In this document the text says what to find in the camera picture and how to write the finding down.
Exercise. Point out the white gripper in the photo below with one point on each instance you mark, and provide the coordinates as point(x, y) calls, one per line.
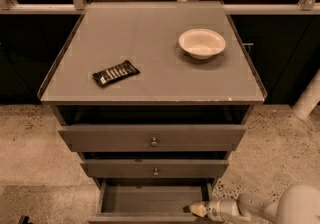
point(217, 208)

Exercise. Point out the white bowl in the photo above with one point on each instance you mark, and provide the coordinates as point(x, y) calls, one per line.
point(202, 44)

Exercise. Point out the grey drawer cabinet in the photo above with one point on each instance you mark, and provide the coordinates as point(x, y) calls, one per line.
point(172, 87)

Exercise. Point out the grey drawer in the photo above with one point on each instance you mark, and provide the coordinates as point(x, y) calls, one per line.
point(151, 201)
point(152, 138)
point(155, 168)

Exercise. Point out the white pole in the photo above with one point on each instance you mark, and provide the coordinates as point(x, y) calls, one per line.
point(309, 98)

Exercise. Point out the grey top drawer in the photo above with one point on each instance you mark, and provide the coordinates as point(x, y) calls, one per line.
point(152, 138)

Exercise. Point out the black snack bar wrapper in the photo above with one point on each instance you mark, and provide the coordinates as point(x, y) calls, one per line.
point(115, 73)

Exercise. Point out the grey middle drawer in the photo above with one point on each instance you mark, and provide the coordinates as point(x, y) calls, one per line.
point(155, 168)

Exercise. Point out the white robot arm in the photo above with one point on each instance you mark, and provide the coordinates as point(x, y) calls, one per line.
point(299, 204)

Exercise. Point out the grey bottom drawer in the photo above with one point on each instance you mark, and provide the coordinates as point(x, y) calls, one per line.
point(151, 201)

